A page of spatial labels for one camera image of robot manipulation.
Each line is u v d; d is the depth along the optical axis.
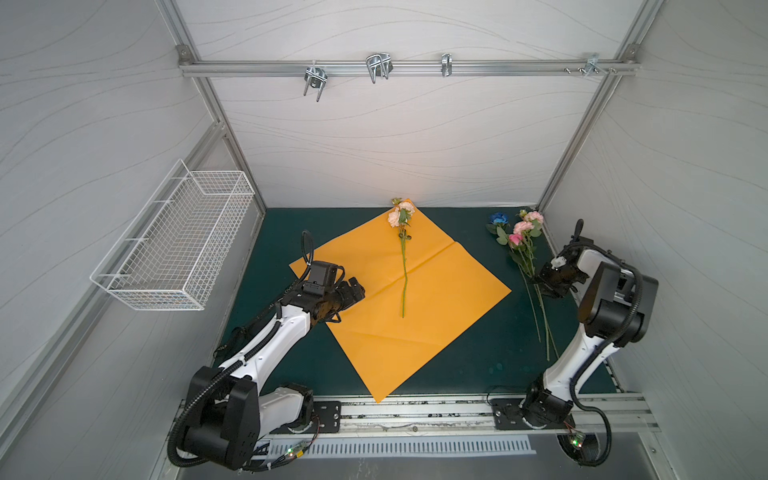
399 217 1.14
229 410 0.40
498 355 0.86
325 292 0.66
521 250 1.06
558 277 0.83
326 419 0.73
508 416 0.73
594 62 0.76
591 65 0.77
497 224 1.11
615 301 0.53
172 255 0.68
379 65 0.77
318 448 0.70
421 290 1.03
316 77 0.79
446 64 0.78
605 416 0.69
